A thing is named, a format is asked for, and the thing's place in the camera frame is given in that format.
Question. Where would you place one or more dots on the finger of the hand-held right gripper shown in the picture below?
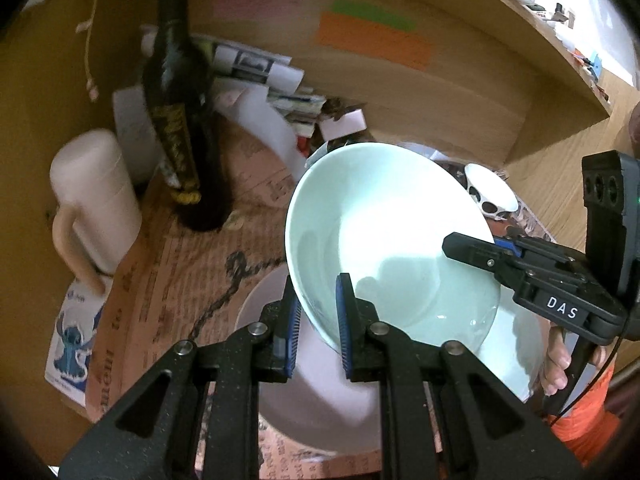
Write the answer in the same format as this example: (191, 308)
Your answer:
(475, 252)
(517, 245)

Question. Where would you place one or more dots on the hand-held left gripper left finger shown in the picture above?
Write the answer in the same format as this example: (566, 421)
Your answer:
(285, 345)

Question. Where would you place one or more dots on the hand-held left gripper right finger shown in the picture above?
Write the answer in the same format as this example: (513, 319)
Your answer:
(344, 330)

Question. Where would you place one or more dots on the white plate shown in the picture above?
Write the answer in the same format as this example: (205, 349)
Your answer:
(320, 400)

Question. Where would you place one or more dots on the mint green bowl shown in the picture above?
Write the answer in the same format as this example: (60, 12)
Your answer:
(390, 200)

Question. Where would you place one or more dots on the person's right hand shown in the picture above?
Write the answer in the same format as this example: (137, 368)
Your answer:
(555, 360)

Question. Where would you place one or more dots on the white black-spotted bowl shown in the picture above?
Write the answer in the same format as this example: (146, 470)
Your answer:
(487, 182)

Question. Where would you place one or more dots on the orange clothing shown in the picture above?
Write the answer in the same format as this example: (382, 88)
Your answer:
(585, 425)

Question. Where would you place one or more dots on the newspaper print tablecloth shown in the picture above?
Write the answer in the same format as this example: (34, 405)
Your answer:
(165, 270)

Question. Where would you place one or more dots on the small white box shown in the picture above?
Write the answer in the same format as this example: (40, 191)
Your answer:
(345, 127)

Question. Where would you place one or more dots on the dark wine bottle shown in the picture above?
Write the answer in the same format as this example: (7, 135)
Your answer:
(195, 160)

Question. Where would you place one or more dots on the blue cartoon sticker card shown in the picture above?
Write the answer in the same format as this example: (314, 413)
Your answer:
(70, 345)

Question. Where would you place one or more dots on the white paper sheet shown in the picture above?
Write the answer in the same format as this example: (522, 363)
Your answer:
(260, 120)

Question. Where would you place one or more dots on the stack of books and papers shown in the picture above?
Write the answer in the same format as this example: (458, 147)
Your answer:
(295, 102)

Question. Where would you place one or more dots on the orange sticky note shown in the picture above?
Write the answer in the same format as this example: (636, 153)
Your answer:
(375, 40)

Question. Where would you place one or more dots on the green sticky note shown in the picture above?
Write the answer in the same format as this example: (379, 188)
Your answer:
(370, 12)

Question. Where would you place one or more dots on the pink sticky note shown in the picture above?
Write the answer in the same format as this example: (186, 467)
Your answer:
(255, 0)

